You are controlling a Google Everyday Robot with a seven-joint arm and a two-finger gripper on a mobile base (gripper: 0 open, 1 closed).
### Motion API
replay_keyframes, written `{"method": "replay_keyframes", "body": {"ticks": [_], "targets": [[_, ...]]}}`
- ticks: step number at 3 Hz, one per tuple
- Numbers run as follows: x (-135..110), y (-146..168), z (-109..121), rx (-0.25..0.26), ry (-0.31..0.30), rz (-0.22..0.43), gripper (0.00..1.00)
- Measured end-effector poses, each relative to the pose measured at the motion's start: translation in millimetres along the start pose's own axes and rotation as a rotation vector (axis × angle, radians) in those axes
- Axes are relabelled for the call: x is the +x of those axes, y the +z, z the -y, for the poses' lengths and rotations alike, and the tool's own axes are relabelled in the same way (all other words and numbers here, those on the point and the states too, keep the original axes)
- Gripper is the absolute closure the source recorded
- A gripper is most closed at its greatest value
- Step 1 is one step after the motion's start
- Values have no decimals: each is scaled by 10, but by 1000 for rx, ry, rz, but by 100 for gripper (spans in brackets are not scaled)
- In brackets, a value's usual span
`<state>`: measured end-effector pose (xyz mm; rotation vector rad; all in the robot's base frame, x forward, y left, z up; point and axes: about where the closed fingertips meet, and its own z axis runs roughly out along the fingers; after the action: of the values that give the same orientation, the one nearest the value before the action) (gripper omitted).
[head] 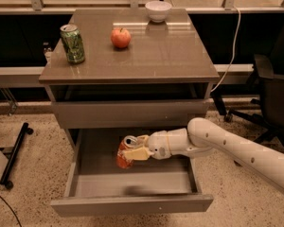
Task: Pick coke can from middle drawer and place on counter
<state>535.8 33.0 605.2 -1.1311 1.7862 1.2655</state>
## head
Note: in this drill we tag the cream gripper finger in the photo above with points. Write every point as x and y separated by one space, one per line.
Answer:
142 140
138 154

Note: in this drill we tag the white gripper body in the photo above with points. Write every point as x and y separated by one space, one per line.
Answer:
158 145

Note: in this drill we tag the red coke can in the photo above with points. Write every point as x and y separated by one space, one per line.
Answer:
129 142

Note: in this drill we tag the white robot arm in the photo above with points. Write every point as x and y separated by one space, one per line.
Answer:
197 139

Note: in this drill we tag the open grey middle drawer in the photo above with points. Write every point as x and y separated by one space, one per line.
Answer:
97 186

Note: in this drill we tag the grey drawer cabinet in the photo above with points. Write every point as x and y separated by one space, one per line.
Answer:
164 61

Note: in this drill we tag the closed grey top drawer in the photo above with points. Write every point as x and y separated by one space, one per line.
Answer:
127 114

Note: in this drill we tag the green soda can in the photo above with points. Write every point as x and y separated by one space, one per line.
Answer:
72 43

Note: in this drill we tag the red apple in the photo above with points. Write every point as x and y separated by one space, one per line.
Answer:
120 37

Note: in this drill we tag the black wheeled stand base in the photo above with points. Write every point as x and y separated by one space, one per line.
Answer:
5 181

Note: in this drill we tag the black office chair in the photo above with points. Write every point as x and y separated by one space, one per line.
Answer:
269 73

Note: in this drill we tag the white bowl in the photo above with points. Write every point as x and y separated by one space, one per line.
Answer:
158 11

